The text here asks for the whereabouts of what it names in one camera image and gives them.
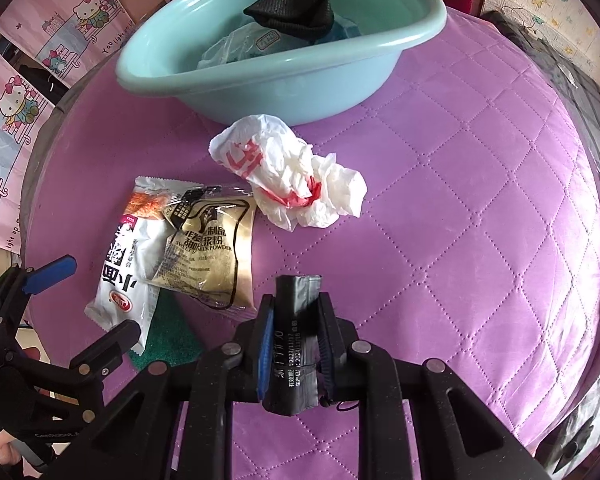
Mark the white snack packet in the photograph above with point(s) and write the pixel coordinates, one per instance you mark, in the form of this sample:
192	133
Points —
125	270

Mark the purple quilted blanket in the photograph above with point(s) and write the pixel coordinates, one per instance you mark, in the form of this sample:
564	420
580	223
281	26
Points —
455	210

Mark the green scouring pad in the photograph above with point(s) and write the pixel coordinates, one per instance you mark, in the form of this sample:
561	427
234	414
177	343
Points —
172	332

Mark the white plastic bag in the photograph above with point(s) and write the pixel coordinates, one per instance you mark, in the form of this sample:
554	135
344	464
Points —
280	170

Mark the pink cartoon cat curtain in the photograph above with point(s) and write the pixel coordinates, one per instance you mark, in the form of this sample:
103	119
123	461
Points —
70	15
5	150

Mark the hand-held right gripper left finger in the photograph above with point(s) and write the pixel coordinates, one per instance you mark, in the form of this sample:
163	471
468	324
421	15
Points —
264	355

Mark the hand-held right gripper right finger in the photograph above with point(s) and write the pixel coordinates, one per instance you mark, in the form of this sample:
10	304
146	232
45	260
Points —
327	340

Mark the small black packet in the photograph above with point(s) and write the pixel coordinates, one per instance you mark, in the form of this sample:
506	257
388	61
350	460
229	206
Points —
296	350

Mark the clear plastic bag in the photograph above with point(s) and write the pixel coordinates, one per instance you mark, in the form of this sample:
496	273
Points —
240	45

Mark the black mesh cloth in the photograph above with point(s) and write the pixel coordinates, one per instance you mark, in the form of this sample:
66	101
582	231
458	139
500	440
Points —
290	10

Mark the blue face mask packet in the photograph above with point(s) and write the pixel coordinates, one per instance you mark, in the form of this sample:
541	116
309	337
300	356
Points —
342	30

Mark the person's left hand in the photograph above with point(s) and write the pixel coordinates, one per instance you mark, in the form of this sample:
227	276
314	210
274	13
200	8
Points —
0	455

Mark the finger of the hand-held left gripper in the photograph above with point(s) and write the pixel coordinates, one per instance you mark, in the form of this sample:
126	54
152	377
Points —
50	271
107	342

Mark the grey cover under blanket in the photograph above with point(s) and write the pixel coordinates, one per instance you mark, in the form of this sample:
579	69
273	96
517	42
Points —
45	130

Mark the beige powder packet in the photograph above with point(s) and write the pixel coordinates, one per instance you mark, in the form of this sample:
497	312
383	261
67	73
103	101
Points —
205	255

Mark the dark plaid bed blanket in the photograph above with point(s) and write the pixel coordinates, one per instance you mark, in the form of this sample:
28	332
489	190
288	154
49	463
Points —
570	75

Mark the teal plastic basin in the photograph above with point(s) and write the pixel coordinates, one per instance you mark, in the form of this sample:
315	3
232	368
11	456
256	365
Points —
280	95

